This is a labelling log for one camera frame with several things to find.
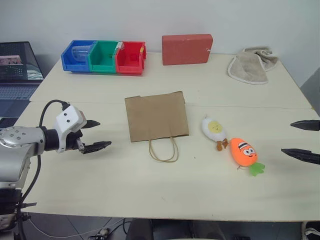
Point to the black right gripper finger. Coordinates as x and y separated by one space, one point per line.
301 154
307 124

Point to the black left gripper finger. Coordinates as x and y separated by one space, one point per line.
96 146
92 123

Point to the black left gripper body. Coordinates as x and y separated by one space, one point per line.
74 140

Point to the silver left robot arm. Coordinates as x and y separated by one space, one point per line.
15 147

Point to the brown paper bag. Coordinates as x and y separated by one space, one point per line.
157 120

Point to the orange carrot plush toy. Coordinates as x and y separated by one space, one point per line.
243 152

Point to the green plastic bin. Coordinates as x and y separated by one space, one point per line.
103 57

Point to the blue plastic bin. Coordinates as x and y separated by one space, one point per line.
75 58

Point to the clear plastic cup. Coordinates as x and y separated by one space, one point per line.
81 52

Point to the red plastic bin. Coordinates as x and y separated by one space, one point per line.
130 58

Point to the beige towel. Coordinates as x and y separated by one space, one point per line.
251 65

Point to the open laptop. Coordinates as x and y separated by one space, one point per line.
16 72

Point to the egg plush toy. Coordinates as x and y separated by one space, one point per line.
213 128

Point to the red foam block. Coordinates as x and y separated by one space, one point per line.
186 49

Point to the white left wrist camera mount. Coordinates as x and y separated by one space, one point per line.
67 119

